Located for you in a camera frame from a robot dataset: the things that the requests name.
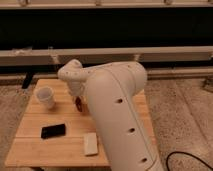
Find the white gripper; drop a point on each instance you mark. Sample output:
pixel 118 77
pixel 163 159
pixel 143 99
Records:
pixel 76 89

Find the dark red pepper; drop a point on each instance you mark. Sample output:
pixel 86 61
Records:
pixel 78 103

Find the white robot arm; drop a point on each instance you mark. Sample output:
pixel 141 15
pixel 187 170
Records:
pixel 109 90

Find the black rectangular sponge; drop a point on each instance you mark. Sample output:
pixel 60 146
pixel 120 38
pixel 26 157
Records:
pixel 53 131

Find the white sponge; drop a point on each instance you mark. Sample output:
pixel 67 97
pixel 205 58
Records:
pixel 90 144

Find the white paper cup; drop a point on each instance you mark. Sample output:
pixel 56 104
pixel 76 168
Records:
pixel 45 96

